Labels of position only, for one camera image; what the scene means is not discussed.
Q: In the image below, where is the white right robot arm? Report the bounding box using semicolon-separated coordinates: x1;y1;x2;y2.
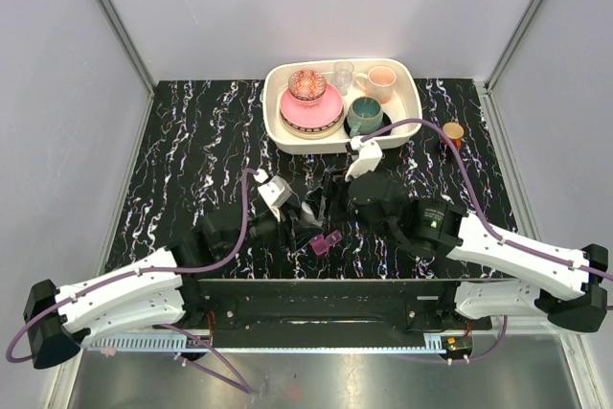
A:
302;170;608;333

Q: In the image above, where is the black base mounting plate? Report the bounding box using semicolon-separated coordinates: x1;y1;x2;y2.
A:
173;279;492;332

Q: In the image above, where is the aluminium frame rail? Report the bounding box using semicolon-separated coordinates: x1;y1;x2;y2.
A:
66;0;157;94

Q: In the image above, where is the pink weekly pill organizer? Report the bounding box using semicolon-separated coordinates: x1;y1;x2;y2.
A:
308;230;343;258

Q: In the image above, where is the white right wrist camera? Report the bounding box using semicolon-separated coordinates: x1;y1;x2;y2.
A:
345;136;383;182

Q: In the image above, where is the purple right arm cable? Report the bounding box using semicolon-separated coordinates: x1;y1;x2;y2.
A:
358;117;613;365

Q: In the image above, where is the beige striped plate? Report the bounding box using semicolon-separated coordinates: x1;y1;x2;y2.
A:
280;114;344;140

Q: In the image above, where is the pink plate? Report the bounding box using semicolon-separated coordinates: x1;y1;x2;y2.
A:
280;85;344;128

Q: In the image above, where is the white pill bottle blue label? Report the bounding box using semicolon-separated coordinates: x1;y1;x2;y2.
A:
299;202;323;228

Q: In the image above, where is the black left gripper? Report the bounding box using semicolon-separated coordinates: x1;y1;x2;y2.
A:
221;201;324;258

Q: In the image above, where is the pink ceramic mug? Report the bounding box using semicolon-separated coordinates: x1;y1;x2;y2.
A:
355;66;397;104

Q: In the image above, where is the teal ceramic mug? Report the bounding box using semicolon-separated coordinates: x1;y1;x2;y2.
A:
346;97;383;138

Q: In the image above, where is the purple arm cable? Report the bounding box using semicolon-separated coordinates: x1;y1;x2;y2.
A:
5;169;269;394
358;117;613;365

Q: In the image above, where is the red patterned glass bowl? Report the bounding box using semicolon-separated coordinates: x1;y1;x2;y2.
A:
288;69;328;102

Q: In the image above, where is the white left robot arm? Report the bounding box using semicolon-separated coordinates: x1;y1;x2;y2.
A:
23;206;322;370

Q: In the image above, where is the white slotted cable duct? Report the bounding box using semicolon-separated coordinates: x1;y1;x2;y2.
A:
85;332;473;356

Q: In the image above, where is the orange jar wooden lid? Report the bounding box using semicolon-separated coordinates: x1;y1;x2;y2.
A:
443;122;465;149

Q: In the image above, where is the white rectangular dish tub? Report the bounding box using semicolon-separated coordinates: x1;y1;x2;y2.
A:
261;57;423;155

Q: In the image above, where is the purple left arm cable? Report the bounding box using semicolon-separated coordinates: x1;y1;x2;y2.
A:
5;169;269;394

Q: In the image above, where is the black saucer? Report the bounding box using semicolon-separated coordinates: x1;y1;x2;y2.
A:
344;113;391;138

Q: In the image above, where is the clear drinking glass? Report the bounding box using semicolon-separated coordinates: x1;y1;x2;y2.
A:
330;60;354;96

